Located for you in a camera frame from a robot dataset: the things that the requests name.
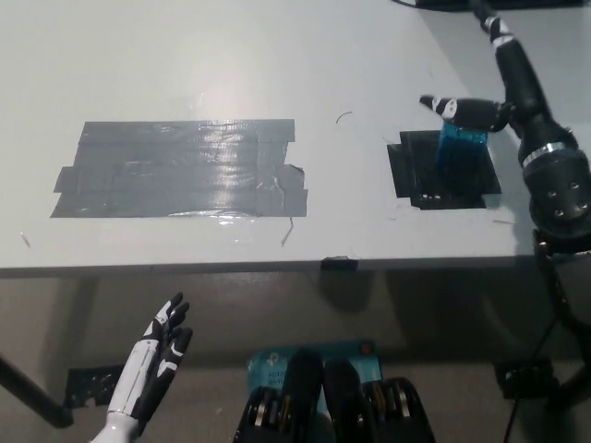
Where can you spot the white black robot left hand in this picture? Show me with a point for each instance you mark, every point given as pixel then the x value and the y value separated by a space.
pixel 152 360

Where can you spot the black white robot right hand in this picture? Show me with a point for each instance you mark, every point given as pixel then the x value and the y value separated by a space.
pixel 549 152

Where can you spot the blue rubik's cube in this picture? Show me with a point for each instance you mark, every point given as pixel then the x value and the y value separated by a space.
pixel 461 145

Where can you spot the black tape square spot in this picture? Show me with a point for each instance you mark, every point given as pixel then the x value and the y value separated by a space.
pixel 443 182

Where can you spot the black floor tape patch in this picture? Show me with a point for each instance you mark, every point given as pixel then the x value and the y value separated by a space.
pixel 92 385
pixel 526 380

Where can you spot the grey table leg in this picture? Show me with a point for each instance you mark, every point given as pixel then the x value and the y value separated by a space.
pixel 78 318

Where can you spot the black slanted table leg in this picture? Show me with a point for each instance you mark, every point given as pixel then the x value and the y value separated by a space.
pixel 32 392
pixel 572 385

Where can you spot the black flat device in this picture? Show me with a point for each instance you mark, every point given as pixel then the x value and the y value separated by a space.
pixel 531 2

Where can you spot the grey duct tape patch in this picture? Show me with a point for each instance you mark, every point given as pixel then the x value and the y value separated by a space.
pixel 184 171

